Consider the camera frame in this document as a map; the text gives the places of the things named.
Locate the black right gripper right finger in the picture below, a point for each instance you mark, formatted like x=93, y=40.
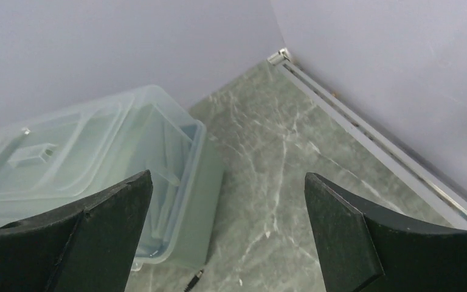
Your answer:
x=363, y=246

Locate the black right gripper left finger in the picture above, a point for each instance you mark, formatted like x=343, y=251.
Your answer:
x=86, y=245

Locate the translucent plastic storage box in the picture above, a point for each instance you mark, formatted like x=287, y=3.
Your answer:
x=62, y=156

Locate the aluminium table edge rail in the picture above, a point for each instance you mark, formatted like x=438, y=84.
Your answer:
x=441, y=197

